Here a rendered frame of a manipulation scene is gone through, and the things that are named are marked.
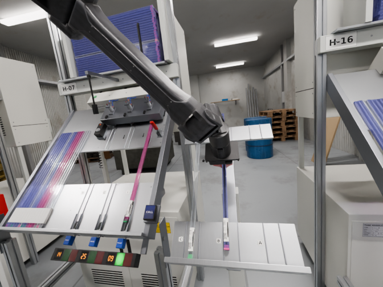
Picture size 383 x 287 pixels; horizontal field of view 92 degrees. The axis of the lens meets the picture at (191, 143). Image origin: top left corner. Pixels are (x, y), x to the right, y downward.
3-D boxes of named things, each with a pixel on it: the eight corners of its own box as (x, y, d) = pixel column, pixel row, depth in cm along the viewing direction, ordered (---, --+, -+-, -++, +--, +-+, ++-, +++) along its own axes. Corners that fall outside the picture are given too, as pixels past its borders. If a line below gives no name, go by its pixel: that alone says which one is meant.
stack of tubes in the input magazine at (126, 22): (161, 61, 95) (153, 4, 91) (78, 77, 107) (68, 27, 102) (168, 66, 107) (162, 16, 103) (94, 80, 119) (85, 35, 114)
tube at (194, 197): (193, 260, 50) (192, 259, 49) (188, 259, 50) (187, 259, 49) (202, 123, 80) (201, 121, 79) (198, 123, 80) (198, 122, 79)
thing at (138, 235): (149, 239, 67) (141, 236, 61) (13, 233, 82) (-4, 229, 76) (150, 236, 68) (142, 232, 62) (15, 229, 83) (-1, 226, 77)
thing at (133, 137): (165, 151, 89) (162, 145, 85) (56, 159, 104) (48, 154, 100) (174, 104, 108) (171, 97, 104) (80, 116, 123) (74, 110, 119)
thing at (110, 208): (147, 234, 66) (143, 233, 63) (9, 228, 81) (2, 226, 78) (157, 184, 77) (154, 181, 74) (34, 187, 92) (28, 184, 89)
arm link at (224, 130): (209, 138, 46) (231, 131, 45) (203, 119, 50) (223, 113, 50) (212, 152, 51) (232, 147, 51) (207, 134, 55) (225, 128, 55)
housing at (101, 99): (174, 110, 106) (165, 91, 95) (101, 119, 118) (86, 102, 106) (175, 101, 111) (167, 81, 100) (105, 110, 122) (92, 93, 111)
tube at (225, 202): (229, 250, 49) (229, 250, 48) (224, 250, 49) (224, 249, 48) (224, 115, 79) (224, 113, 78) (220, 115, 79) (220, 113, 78)
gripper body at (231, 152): (206, 146, 61) (202, 132, 55) (237, 144, 58) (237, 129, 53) (206, 163, 57) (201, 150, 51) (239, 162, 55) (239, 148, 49)
